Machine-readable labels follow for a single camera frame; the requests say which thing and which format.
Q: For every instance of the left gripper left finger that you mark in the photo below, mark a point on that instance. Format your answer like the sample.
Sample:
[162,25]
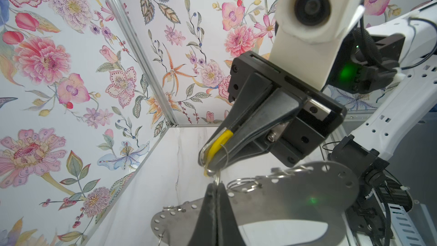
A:
[206,226]

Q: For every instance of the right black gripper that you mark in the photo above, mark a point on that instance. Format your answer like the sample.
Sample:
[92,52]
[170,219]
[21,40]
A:
[291,123]

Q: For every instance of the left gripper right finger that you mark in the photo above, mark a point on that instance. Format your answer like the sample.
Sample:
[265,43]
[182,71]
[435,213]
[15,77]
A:
[228,233]

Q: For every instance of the steel key holder plate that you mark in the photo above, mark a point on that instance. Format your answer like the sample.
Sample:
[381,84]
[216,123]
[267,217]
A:
[283,198]

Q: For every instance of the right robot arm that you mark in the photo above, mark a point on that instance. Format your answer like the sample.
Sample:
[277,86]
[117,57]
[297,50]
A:
[401,57]

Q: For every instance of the left corner aluminium profile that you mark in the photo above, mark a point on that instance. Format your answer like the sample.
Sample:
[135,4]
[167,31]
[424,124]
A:
[141,56]

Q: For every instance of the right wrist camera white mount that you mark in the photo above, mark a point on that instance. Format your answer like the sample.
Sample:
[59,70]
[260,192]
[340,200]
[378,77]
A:
[310,34]

